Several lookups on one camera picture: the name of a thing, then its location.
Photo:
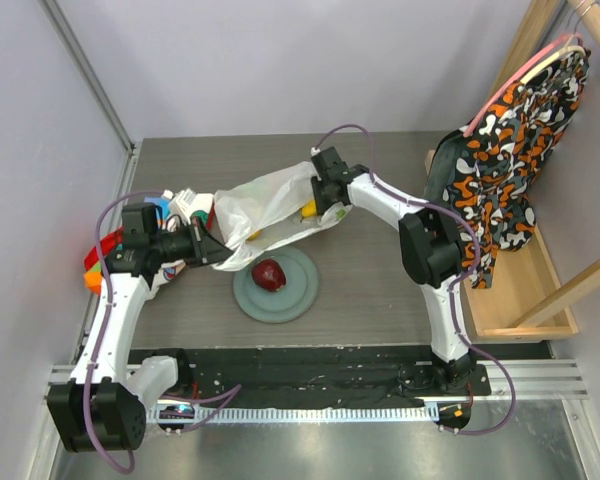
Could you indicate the white plastic bag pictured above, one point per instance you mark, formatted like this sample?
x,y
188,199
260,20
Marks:
x,y
270,203

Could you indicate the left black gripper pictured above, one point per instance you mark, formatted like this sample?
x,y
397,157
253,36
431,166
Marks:
x,y
212,250

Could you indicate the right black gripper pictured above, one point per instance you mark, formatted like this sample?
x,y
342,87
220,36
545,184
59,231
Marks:
x,y
318,190

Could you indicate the wooden clothes rack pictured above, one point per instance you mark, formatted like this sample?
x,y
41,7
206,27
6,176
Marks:
x,y
535,287

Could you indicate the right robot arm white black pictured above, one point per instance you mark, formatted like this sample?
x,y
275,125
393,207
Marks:
x,y
431,253

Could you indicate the orange black patterned garment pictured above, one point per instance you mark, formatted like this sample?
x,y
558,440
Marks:
x,y
486,178

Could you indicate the yellow fake fruit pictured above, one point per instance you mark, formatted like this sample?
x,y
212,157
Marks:
x,y
309,210

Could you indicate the red fake apple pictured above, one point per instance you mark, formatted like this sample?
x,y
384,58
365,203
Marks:
x,y
268,275

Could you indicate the cream clothes hanger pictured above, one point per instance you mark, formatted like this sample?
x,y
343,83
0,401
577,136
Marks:
x,y
557,55

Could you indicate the grey-blue round plate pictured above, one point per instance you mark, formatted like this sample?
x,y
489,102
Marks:
x,y
286,304

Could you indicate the white slotted cable duct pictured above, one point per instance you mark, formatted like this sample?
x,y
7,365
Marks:
x,y
229,416

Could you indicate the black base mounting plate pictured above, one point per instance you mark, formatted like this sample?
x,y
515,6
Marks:
x,y
316,378

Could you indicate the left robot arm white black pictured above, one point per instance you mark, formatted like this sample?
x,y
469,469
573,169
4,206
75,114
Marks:
x,y
103,406

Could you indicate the pink clothes hanger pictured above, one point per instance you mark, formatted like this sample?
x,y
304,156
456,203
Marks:
x,y
517,75

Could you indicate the yellow fake lemon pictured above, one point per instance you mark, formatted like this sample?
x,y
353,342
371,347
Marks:
x,y
254,235

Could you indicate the colourful rainbow cartoon cloth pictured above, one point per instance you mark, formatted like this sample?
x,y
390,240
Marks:
x,y
136,247

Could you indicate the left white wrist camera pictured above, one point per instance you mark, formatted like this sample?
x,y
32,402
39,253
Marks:
x,y
180,204

